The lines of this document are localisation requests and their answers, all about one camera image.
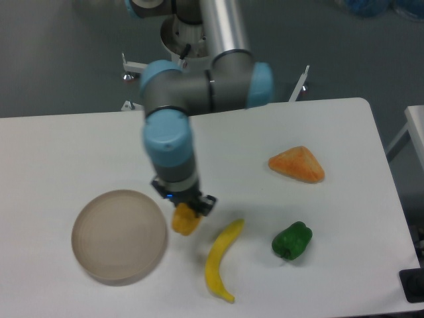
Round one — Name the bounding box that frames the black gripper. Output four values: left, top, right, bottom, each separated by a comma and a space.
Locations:
150, 176, 217, 217

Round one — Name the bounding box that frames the yellow bell pepper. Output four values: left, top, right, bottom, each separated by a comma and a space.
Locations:
172, 203, 203, 236

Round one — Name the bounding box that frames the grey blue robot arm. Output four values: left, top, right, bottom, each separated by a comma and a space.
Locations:
126, 1, 274, 217

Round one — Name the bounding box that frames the beige round plate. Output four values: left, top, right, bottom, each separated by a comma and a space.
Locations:
71, 189, 168, 286

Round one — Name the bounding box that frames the green bell pepper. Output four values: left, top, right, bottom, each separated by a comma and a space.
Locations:
272, 221, 313, 260

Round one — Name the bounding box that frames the yellow banana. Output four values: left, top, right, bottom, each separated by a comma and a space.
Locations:
204, 219, 245, 303

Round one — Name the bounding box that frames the orange triangular bread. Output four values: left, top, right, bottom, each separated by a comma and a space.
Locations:
268, 146, 325, 184

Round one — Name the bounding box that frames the black device at table edge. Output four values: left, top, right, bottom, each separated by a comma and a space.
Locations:
399, 268, 424, 303

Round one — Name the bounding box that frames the white side table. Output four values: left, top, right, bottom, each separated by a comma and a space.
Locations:
384, 105, 424, 268

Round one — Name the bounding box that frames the blue bag in background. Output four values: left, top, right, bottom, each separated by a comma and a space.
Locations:
336, 0, 423, 22

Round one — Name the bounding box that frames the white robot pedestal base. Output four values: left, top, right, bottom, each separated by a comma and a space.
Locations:
121, 15, 309, 111

